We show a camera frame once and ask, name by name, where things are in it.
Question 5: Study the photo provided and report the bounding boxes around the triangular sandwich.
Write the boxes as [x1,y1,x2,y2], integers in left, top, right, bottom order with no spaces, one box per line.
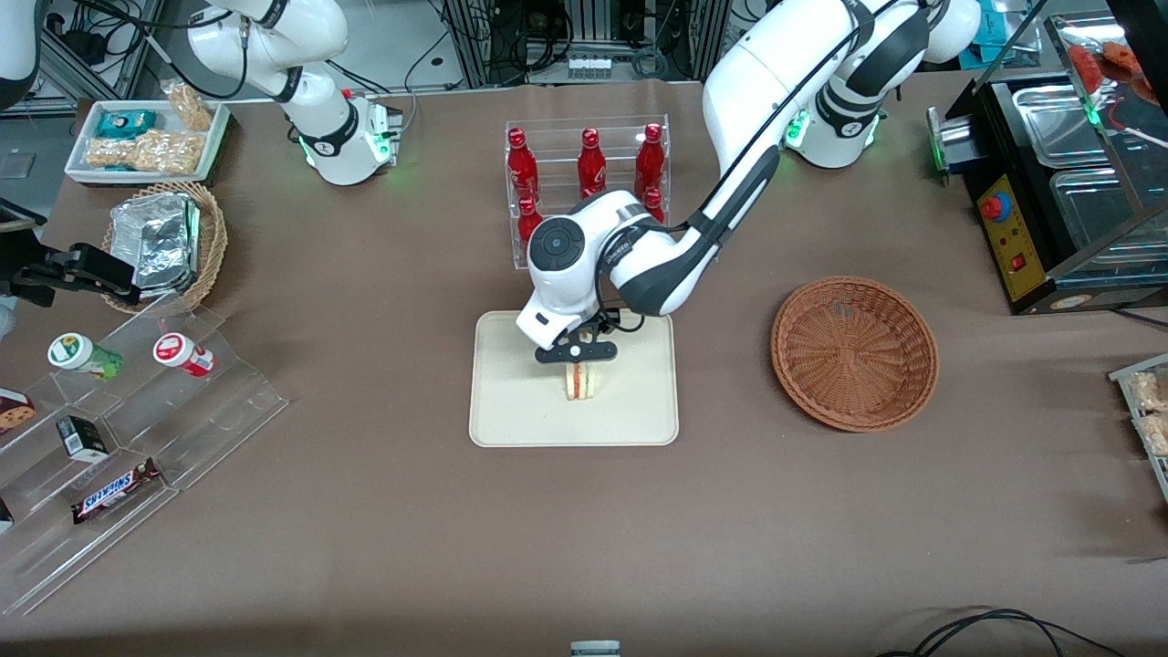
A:
[564,362,610,402]

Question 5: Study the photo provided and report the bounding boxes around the brown snickers bar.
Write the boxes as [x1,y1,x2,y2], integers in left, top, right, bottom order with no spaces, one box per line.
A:
[70,457,164,526]

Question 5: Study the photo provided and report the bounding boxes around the silver foil packages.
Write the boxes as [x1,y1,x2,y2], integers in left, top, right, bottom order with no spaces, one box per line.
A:
[109,191,202,293]

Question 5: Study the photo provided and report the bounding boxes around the black table cable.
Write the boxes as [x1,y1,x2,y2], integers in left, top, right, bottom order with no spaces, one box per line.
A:
[1108,306,1168,332]

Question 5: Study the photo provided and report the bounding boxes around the red packaged food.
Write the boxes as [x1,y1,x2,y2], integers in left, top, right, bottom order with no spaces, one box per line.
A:
[1066,40,1162,107]

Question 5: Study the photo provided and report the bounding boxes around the light wicker basket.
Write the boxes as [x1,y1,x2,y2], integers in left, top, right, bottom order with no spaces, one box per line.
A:
[100,181,229,316]

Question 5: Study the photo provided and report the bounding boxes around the teal snack packet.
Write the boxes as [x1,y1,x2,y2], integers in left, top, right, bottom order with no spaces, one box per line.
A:
[95,109,159,141]

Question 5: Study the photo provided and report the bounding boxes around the white rectangular snack tray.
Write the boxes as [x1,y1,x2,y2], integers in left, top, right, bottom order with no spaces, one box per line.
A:
[64,99,232,187]

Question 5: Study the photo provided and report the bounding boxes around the black food warmer cabinet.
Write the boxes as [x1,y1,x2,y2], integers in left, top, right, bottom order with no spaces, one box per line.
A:
[925,11,1168,318]

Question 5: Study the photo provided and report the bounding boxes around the black floor cables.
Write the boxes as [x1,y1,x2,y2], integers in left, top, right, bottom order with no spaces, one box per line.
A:
[874,607,1129,657]

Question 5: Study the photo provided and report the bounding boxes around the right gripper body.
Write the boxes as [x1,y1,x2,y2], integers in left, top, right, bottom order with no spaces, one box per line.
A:
[0,203,47,308]

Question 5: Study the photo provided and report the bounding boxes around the cookie box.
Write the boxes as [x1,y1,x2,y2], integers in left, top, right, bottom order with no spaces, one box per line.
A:
[0,388,37,438]

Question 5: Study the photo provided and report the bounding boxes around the black power adapter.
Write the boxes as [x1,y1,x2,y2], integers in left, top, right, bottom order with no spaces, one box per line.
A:
[62,30,108,67]

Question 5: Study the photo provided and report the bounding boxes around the large clear peanut bag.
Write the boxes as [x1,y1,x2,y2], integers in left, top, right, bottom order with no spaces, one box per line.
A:
[85,130,205,176]

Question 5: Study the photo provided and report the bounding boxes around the brown wicker basket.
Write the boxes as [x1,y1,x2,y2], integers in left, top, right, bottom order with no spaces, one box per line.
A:
[770,276,940,433]

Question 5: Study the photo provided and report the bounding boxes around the right edge snack tray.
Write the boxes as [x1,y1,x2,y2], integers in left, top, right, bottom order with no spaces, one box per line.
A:
[1108,352,1168,505]

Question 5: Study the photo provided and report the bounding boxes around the beige plastic tray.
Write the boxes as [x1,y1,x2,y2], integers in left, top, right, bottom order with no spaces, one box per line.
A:
[468,308,681,448]

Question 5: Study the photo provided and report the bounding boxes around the small clear peanut bag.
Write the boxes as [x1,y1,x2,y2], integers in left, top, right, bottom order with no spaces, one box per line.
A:
[161,78,214,132]

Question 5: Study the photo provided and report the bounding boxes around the teal box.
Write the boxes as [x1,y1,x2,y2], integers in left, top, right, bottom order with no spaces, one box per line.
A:
[973,14,1023,48]

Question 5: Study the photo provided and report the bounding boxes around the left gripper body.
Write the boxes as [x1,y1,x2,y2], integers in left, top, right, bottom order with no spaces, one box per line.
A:
[516,304,619,365]

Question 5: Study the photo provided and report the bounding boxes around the clear acrylic bottle rack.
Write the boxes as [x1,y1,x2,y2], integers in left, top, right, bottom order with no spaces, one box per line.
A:
[505,114,672,271]

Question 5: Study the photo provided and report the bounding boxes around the red yogurt cup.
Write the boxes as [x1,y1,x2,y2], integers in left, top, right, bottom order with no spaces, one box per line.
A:
[151,332,217,379]

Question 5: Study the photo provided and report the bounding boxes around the small black box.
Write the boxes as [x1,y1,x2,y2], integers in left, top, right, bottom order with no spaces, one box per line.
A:
[56,414,111,463]

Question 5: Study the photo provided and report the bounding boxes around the green yogurt cup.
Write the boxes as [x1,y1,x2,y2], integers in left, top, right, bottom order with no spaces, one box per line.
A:
[47,332,125,382]

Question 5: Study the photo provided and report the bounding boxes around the clear acrylic stepped display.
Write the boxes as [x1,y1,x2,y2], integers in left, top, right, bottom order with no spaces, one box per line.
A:
[0,292,291,618]

